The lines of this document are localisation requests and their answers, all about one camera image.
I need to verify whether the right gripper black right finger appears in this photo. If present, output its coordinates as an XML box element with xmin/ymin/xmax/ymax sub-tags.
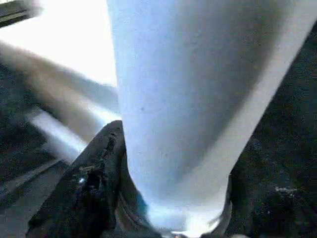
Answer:
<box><xmin>224</xmin><ymin>148</ymin><xmax>317</xmax><ymax>238</ymax></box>

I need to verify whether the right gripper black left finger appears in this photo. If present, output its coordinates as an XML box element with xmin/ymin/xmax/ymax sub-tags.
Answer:
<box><xmin>27</xmin><ymin>120</ymin><xmax>154</xmax><ymax>238</ymax></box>

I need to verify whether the white plastic table leg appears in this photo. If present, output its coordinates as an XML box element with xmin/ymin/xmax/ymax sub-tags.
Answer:
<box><xmin>106</xmin><ymin>0</ymin><xmax>317</xmax><ymax>235</ymax></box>

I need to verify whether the white plastic table top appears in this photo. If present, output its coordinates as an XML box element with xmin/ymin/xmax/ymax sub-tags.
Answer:
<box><xmin>0</xmin><ymin>0</ymin><xmax>124</xmax><ymax>162</ymax></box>

